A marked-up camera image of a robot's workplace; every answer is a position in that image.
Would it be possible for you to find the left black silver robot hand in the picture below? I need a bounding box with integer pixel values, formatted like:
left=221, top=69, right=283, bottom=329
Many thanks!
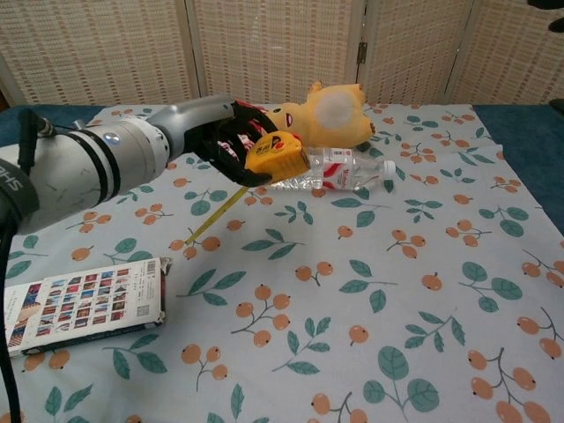
left=152, top=93, right=279, bottom=189

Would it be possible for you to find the yellow tape measure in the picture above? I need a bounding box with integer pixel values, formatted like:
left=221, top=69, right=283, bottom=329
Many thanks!
left=184, top=130, right=311, bottom=246

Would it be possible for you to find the woven folding screen panel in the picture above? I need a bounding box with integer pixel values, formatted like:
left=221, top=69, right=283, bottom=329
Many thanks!
left=359, top=0, right=475, bottom=107
left=184, top=0, right=369, bottom=106
left=0, top=0, right=200, bottom=107
left=449, top=0, right=564, bottom=107

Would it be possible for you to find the yellow plush toy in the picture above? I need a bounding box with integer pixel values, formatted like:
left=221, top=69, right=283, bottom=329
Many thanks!
left=263, top=80, right=376, bottom=149

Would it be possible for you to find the clear plastic water bottle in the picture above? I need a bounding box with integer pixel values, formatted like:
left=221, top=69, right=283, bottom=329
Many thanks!
left=268, top=147, right=397, bottom=198

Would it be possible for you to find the white postcard box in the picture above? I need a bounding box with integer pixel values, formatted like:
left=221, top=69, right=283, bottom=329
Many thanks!
left=4, top=258, right=173, bottom=357

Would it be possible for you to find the floral print tablecloth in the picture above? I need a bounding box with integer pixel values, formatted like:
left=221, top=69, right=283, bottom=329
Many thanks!
left=0, top=103, right=564, bottom=423

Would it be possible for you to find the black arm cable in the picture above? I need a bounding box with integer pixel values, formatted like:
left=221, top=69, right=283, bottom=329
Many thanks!
left=0, top=108, right=43, bottom=423

